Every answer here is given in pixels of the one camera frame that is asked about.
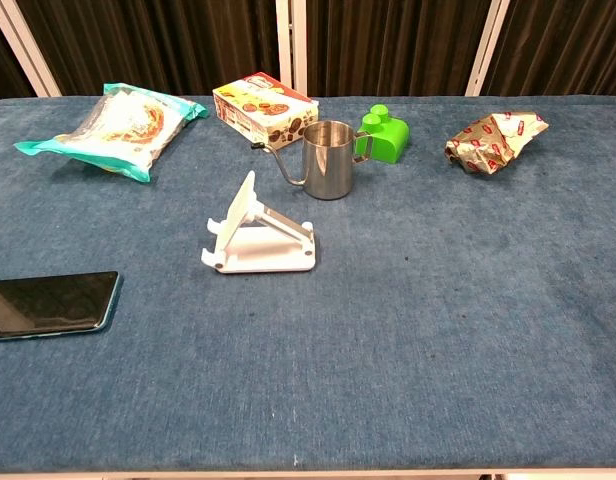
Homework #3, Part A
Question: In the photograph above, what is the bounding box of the white folding phone stand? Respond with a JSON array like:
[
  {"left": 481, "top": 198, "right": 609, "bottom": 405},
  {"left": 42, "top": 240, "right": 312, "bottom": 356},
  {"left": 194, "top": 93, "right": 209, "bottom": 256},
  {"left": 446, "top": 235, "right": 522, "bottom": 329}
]
[{"left": 201, "top": 170, "right": 318, "bottom": 275}]

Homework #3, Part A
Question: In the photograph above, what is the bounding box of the steel mug with gooseneck spout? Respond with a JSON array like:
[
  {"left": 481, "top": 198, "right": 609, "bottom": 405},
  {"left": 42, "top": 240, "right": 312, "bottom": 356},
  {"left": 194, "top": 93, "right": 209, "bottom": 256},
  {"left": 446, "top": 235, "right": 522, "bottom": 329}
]
[{"left": 251, "top": 120, "right": 372, "bottom": 200}]

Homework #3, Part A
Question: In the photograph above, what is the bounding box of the blue table cloth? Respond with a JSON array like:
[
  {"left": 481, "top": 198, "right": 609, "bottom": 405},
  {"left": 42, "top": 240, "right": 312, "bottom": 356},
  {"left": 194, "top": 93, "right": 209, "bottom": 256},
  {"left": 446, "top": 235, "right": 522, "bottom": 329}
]
[{"left": 0, "top": 94, "right": 616, "bottom": 474}]

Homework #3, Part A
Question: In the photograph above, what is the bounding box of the green plastic building block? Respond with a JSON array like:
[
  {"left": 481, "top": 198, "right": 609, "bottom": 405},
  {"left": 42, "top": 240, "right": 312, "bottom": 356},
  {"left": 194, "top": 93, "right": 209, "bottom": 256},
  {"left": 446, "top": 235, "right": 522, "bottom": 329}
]
[{"left": 354, "top": 103, "right": 411, "bottom": 165}]

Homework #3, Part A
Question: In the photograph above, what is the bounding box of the red yellow cookie box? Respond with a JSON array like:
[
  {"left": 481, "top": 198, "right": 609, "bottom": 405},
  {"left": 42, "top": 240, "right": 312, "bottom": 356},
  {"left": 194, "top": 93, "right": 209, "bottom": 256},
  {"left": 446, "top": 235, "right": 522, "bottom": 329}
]
[{"left": 212, "top": 72, "right": 320, "bottom": 151}]

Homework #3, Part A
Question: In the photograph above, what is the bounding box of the crumpled gold foil wrapper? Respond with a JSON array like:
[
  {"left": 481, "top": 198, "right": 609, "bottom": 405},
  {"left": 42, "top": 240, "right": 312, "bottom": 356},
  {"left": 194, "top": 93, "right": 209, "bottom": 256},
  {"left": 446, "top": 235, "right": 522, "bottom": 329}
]
[{"left": 443, "top": 111, "right": 550, "bottom": 175}]

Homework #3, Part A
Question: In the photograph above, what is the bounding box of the dark pleated curtain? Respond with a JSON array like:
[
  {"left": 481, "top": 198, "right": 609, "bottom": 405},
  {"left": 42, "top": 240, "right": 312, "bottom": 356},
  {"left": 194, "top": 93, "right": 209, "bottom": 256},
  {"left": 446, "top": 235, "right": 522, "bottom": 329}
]
[
  {"left": 15, "top": 0, "right": 281, "bottom": 97},
  {"left": 480, "top": 0, "right": 616, "bottom": 97},
  {"left": 0, "top": 9, "right": 38, "bottom": 104},
  {"left": 306, "top": 0, "right": 492, "bottom": 97}
]

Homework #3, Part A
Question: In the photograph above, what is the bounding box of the teal clear snack bag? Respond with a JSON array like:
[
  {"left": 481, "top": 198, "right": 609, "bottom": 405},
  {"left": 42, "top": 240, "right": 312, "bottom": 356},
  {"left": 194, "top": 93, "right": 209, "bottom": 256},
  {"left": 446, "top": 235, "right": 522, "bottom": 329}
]
[{"left": 13, "top": 82, "right": 210, "bottom": 184}]

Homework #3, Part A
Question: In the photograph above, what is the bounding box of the white frame post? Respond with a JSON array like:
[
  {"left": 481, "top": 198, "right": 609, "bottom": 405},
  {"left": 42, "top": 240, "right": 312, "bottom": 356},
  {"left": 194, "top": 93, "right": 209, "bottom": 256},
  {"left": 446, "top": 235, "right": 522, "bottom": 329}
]
[
  {"left": 0, "top": 0, "right": 63, "bottom": 98},
  {"left": 274, "top": 0, "right": 309, "bottom": 97},
  {"left": 464, "top": 0, "right": 512, "bottom": 97}
]

